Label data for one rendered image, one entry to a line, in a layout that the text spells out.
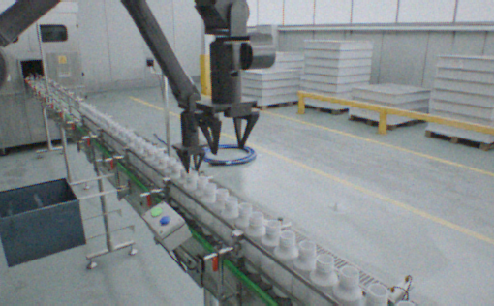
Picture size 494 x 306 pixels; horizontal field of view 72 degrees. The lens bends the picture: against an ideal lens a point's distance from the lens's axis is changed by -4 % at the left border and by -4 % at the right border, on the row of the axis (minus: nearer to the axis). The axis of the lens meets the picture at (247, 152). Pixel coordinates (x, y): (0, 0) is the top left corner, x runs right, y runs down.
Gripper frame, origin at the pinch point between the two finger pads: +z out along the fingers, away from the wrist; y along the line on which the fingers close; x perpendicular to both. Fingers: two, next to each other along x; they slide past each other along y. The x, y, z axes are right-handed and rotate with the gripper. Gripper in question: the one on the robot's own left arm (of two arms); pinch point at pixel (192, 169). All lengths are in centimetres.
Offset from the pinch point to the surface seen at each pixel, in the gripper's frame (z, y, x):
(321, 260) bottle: 3, 0, 58
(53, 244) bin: 40, 42, -50
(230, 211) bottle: 4.1, 1.6, 25.2
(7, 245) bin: 34, 58, -50
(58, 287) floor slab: 118, 41, -130
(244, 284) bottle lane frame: 19.1, 5.7, 37.7
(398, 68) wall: 29, -700, -342
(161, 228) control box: 7.3, 19.1, 17.0
